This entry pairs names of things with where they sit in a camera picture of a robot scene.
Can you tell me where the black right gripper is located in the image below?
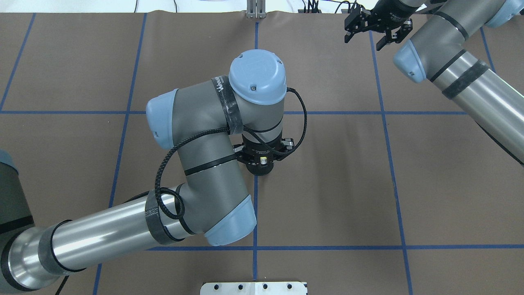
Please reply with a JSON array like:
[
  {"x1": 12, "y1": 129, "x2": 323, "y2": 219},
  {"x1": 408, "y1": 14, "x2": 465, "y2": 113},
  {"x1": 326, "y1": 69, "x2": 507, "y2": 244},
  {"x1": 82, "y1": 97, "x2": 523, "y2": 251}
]
[{"x1": 344, "y1": 0, "x2": 422, "y2": 51}]

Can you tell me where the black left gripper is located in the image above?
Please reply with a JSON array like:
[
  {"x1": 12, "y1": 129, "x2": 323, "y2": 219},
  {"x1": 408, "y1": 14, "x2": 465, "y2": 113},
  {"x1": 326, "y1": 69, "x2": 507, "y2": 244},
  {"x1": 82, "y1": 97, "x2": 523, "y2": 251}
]
[{"x1": 233, "y1": 136, "x2": 295, "y2": 164}]

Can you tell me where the brown table mat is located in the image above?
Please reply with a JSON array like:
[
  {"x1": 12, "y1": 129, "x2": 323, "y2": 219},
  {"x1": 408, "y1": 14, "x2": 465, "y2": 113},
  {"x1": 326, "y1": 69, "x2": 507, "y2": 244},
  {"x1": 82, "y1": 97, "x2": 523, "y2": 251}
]
[{"x1": 1, "y1": 11, "x2": 523, "y2": 295}]

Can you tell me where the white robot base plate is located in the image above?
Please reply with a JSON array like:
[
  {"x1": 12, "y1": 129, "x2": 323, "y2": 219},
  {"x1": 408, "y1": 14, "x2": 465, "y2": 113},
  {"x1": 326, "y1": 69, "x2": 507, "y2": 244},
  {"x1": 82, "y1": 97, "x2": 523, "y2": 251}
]
[{"x1": 200, "y1": 281, "x2": 309, "y2": 295}]

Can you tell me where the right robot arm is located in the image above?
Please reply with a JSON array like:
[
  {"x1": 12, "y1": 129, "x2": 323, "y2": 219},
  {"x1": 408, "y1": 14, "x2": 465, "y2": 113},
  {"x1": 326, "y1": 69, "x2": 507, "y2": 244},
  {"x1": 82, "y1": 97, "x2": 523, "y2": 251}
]
[{"x1": 344, "y1": 0, "x2": 524, "y2": 164}]

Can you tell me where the black mesh pen cup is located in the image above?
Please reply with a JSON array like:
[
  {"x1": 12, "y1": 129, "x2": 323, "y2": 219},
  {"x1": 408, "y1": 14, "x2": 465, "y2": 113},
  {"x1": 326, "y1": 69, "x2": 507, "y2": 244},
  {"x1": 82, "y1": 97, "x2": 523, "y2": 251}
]
[{"x1": 245, "y1": 162, "x2": 274, "y2": 176}]

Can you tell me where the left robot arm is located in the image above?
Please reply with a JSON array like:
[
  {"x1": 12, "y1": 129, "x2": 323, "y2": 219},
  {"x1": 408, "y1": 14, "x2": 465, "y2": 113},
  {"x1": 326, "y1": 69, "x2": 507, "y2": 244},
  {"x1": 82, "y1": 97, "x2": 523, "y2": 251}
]
[{"x1": 1, "y1": 49, "x2": 303, "y2": 294}]

